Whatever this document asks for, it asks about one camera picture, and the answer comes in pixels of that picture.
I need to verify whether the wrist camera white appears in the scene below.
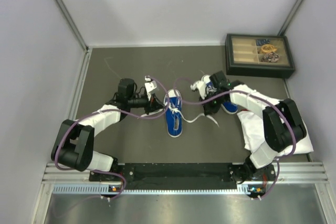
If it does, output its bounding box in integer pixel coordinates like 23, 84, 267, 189
190, 80, 207, 100
144, 76, 158, 94

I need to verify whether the grey slotted cable duct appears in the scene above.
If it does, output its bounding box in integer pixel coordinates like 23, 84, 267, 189
53, 184, 262, 195

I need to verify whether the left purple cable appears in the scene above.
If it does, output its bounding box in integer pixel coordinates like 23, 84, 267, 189
54, 76, 170, 204

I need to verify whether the white folded shirt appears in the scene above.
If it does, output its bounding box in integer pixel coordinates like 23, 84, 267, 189
237, 109, 313, 154

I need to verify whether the black compartment display box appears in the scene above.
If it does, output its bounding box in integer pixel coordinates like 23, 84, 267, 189
225, 34, 296, 79

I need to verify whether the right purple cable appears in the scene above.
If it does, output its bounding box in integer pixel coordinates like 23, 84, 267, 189
173, 77, 297, 200

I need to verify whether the blue patterned item in box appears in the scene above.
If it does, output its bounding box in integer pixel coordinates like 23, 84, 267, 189
256, 39, 270, 47

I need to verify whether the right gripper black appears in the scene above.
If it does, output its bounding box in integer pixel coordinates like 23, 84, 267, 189
199, 90, 227, 116

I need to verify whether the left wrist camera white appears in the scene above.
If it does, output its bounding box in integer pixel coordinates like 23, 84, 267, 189
144, 76, 158, 94

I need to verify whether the purple cable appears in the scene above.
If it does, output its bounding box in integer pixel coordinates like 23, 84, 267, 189
54, 76, 170, 204
173, 77, 297, 200

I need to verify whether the floral item in box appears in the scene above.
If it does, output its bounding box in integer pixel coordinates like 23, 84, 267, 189
260, 52, 280, 63

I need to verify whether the yellow item in box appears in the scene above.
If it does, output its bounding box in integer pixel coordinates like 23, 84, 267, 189
260, 44, 278, 54

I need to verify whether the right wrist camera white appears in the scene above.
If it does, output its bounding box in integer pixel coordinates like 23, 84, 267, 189
190, 80, 207, 100

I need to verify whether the blue sneaker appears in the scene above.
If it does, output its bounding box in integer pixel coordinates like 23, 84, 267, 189
163, 89, 183, 137
201, 74, 238, 114

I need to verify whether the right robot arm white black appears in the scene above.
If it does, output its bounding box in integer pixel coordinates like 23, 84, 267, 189
200, 71, 308, 182

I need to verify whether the white shoelace of sneaker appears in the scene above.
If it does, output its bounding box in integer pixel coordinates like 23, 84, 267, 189
141, 105, 219, 127

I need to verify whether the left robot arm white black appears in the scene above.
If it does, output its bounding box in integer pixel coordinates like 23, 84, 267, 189
51, 76, 165, 180

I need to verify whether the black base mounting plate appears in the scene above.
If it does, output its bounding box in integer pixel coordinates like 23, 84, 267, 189
88, 163, 278, 190

